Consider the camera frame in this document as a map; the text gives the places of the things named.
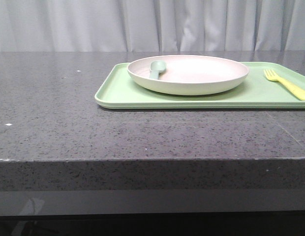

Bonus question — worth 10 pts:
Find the white round plate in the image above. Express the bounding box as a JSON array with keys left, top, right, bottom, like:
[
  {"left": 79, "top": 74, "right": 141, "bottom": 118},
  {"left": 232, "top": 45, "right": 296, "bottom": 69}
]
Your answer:
[{"left": 127, "top": 55, "right": 249, "bottom": 96}]

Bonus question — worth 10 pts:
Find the yellow plastic fork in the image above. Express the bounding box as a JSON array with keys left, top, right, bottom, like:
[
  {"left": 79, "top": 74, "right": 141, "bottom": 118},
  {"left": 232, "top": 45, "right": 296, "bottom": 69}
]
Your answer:
[{"left": 263, "top": 69, "right": 305, "bottom": 101}]

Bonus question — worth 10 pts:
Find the light green tray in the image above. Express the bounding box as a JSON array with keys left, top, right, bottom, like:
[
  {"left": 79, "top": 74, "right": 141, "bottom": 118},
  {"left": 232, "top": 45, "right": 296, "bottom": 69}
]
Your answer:
[{"left": 94, "top": 62, "right": 305, "bottom": 109}]

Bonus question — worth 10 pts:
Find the light green spoon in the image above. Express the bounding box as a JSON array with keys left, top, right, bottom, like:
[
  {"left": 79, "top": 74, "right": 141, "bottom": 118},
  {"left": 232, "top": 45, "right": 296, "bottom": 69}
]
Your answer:
[{"left": 149, "top": 60, "right": 166, "bottom": 80}]

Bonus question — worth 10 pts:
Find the white curtain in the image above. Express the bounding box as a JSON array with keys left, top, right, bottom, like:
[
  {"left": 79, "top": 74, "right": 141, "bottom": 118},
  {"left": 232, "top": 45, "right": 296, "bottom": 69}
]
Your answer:
[{"left": 0, "top": 0, "right": 305, "bottom": 52}]

